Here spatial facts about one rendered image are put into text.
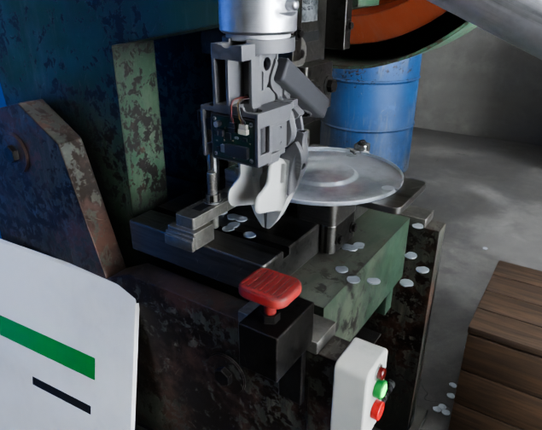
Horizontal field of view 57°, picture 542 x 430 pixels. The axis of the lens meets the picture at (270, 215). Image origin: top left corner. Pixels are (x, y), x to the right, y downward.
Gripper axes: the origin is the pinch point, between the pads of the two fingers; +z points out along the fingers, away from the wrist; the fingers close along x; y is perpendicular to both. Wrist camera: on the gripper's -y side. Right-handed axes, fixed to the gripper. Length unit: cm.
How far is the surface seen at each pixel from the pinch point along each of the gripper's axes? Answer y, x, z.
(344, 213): -31.9, -5.7, 13.4
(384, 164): -43.9, -3.8, 7.0
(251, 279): 0.8, -2.3, 9.3
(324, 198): -22.7, -5.0, 7.0
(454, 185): -247, -38, 85
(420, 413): -63, 6, 82
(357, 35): -65, -22, -14
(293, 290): -0.1, 3.3, 9.3
